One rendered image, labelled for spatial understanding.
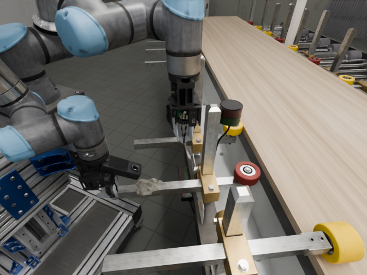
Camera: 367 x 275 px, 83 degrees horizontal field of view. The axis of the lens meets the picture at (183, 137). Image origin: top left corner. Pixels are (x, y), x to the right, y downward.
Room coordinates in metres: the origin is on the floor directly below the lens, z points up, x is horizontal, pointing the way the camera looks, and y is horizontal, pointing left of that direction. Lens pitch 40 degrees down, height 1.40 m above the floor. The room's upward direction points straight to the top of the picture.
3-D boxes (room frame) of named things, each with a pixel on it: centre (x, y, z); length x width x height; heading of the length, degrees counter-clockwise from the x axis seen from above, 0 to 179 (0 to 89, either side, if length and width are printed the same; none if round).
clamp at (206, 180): (0.45, -0.08, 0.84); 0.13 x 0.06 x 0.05; 6
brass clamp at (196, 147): (0.69, -0.06, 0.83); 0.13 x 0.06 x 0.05; 6
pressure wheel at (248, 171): (0.44, -0.20, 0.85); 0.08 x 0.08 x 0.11
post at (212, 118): (0.47, -0.08, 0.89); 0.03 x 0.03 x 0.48; 6
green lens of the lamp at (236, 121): (0.47, -0.13, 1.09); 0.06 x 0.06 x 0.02
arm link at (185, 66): (0.45, 0.00, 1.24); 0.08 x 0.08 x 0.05
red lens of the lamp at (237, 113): (0.47, -0.13, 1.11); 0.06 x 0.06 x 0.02
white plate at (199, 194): (0.49, -0.05, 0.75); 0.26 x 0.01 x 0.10; 6
